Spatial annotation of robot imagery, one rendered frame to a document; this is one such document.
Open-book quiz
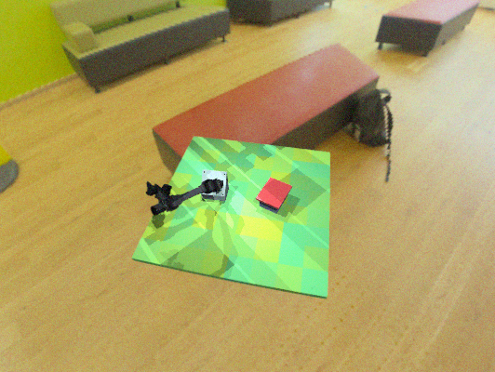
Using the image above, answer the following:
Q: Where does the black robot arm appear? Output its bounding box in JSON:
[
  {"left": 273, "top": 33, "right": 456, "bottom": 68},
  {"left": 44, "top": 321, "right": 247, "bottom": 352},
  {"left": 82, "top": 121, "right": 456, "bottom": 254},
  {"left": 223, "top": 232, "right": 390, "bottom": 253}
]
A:
[{"left": 151, "top": 179, "right": 223, "bottom": 216}]

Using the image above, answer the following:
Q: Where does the red lid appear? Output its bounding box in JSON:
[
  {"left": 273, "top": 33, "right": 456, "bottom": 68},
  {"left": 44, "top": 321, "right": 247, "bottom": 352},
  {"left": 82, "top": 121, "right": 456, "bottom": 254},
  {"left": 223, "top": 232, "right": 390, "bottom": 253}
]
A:
[{"left": 256, "top": 178, "right": 292, "bottom": 209}]

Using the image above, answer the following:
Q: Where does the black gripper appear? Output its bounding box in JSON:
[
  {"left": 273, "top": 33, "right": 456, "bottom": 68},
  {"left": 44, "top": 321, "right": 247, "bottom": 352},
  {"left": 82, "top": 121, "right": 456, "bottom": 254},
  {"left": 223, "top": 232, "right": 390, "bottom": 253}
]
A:
[{"left": 146, "top": 181, "right": 168, "bottom": 203}]

